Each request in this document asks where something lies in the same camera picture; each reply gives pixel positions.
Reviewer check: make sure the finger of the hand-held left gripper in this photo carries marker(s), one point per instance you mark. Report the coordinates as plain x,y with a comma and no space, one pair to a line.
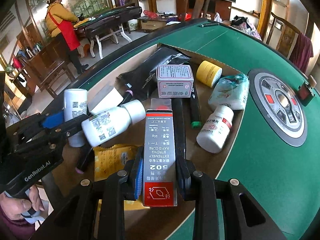
52,120
70,130

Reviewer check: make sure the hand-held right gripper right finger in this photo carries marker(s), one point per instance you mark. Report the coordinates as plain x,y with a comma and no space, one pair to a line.
183,177

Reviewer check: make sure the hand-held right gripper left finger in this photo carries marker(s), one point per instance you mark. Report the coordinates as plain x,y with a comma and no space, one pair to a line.
138,177

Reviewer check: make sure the white plastic bottle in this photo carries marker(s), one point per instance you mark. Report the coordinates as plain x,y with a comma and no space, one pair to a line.
73,105
110,127

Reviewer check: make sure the long grey glue box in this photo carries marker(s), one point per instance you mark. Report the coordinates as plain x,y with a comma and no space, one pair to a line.
157,155

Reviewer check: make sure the black marker with pink caps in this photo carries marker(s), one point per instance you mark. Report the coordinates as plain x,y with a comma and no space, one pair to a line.
83,157

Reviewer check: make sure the cardboard box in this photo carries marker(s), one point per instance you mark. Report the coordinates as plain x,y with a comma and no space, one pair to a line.
192,145

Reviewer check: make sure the yellow cracker packet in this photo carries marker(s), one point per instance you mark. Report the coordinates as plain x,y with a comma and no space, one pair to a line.
110,160

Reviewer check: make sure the white charger adapter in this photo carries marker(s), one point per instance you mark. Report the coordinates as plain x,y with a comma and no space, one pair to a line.
102,100

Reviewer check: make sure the white bottle with red label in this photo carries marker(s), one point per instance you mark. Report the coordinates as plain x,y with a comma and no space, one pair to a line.
215,132

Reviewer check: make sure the black marker with green cap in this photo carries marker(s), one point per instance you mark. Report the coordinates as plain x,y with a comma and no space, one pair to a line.
195,110

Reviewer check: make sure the small grey medicine box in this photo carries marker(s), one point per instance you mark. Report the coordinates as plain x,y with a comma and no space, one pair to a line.
175,77

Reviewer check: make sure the black snack packet white print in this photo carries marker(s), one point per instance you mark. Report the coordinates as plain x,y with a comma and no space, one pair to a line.
150,67

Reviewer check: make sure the person's left forearm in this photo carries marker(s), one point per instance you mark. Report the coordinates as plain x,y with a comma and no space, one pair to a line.
12,230

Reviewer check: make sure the person's left hand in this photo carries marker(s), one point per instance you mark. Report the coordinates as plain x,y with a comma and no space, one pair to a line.
20,206

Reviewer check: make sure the long glossy black box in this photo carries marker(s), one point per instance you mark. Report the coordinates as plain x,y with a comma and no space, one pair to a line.
178,127

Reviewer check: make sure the wooden desk cabinet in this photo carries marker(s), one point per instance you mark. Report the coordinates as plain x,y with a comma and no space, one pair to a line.
47,65

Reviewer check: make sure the pale green tissue pack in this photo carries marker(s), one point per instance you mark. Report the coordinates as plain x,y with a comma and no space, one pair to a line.
230,92

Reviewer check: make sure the yellow round jar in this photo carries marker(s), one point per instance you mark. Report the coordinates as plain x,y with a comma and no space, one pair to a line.
207,72

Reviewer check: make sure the round grey control panel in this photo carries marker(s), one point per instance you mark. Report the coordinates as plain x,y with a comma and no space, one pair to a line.
292,130

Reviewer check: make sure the dark mahjong table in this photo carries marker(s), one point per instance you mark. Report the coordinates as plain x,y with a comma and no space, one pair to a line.
112,17

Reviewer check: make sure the white bucket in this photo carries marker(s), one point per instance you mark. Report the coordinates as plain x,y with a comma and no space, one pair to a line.
132,25

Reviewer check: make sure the low wooden table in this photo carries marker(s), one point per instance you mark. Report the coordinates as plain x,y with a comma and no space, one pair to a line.
152,25

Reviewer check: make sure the red bag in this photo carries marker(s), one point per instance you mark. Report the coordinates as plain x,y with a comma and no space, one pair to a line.
150,13

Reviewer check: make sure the black canister with tan cap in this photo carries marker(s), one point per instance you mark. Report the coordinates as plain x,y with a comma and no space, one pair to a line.
306,92

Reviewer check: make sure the pile of clothes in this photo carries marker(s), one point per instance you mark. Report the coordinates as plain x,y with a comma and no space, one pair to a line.
246,27

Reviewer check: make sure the white plastic bag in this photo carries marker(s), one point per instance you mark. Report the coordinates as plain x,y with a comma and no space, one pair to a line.
217,17

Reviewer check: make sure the wooden chair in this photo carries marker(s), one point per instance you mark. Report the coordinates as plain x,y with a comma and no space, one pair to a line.
285,37
197,2

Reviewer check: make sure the wooden television cabinet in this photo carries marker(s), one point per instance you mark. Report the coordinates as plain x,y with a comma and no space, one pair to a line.
222,8

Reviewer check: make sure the maroon cloth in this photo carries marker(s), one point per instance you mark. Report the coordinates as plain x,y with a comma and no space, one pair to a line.
302,50

